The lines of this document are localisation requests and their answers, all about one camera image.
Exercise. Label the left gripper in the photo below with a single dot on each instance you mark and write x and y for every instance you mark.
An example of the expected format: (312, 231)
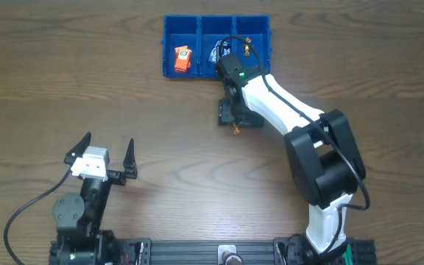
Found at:
(115, 177)

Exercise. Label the gold candy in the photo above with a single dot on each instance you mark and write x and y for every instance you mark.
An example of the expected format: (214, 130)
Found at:
(247, 49)
(236, 129)

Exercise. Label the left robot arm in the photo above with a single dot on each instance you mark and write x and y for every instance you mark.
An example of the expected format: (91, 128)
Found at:
(68, 211)

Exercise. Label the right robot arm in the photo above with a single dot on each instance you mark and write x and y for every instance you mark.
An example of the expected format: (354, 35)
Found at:
(278, 106)

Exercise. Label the blue tray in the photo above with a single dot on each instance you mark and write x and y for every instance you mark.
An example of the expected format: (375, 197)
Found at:
(180, 25)

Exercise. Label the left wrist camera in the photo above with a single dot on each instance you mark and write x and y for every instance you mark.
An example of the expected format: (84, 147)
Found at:
(90, 163)

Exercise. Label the mounting rail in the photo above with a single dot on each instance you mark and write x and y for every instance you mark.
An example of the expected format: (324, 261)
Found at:
(190, 252)

